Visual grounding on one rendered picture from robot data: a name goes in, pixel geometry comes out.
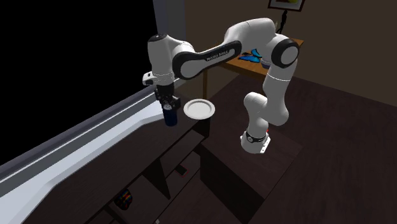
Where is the framed wall picture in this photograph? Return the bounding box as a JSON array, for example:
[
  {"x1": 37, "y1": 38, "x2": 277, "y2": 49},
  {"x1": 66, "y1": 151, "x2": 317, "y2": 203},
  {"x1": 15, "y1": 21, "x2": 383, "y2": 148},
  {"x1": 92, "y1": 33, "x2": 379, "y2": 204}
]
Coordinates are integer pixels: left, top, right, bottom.
[{"x1": 267, "y1": 0, "x2": 307, "y2": 13}]

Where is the white round plate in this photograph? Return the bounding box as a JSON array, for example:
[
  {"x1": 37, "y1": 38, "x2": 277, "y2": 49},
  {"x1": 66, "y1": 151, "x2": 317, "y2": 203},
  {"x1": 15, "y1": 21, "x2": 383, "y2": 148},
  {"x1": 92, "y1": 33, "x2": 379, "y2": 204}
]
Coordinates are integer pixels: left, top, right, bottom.
[{"x1": 183, "y1": 98, "x2": 216, "y2": 121}]

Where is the multicoloured round object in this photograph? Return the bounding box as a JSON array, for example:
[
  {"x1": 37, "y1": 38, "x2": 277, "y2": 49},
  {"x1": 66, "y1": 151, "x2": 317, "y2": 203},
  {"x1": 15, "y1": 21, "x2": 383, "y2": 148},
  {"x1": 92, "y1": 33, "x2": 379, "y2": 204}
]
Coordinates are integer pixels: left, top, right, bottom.
[{"x1": 113, "y1": 189, "x2": 134, "y2": 211}]

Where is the blue butterfly figure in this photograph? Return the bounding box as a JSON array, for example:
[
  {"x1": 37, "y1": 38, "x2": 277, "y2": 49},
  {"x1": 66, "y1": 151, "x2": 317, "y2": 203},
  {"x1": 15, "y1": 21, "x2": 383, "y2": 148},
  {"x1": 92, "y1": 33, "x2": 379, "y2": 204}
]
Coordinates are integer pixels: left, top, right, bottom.
[{"x1": 239, "y1": 48, "x2": 263, "y2": 64}]

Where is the wooden side table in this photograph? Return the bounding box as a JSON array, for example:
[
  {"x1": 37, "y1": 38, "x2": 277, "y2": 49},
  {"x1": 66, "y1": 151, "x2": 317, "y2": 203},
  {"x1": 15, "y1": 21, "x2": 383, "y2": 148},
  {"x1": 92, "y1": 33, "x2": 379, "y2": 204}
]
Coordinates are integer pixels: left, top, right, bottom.
[{"x1": 202, "y1": 38, "x2": 305, "y2": 101}]

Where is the dark robot stand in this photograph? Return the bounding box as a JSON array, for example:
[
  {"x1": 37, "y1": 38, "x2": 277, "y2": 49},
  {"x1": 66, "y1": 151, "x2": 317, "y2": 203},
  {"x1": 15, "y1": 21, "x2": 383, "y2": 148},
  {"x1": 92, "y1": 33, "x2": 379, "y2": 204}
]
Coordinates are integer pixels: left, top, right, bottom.
[{"x1": 200, "y1": 123, "x2": 303, "y2": 224}]

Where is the black phone with red edge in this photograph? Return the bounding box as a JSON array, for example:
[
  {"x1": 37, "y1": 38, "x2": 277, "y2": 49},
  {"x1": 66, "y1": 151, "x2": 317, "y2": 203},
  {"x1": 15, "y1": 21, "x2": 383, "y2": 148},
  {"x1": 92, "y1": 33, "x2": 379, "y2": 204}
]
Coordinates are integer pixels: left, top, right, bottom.
[{"x1": 174, "y1": 164, "x2": 189, "y2": 178}]

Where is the dark wooden shelf unit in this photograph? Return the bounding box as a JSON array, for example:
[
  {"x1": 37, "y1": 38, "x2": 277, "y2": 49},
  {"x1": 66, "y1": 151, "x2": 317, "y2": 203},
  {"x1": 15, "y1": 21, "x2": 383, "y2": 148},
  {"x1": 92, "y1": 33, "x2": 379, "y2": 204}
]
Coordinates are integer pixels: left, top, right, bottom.
[{"x1": 23, "y1": 102, "x2": 211, "y2": 224}]

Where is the black slim figurine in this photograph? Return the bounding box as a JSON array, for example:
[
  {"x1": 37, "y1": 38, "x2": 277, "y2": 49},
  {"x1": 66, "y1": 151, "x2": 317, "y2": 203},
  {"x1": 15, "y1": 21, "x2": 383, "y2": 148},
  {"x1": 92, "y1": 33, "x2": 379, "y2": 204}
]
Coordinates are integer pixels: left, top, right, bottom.
[{"x1": 275, "y1": 10, "x2": 289, "y2": 35}]

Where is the dark blue can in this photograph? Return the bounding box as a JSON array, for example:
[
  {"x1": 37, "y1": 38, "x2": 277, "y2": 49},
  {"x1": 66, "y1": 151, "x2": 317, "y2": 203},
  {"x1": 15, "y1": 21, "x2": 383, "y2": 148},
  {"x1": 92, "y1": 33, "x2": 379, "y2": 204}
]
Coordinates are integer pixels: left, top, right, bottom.
[{"x1": 162, "y1": 104, "x2": 179, "y2": 127}]

